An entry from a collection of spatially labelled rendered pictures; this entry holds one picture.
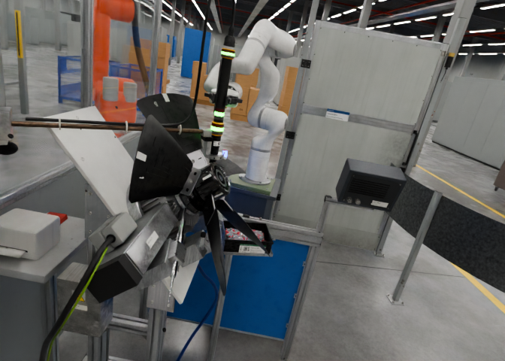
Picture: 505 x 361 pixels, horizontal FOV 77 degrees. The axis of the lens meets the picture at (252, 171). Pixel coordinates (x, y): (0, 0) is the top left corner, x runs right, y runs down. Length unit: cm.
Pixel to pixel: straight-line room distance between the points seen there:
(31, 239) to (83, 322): 33
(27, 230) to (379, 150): 267
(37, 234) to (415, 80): 282
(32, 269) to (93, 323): 27
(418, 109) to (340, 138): 69
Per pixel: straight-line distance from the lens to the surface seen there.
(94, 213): 117
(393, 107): 307
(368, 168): 155
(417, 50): 309
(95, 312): 128
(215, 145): 112
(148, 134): 84
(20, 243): 130
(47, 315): 161
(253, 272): 180
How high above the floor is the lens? 161
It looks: 19 degrees down
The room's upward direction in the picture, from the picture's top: 11 degrees clockwise
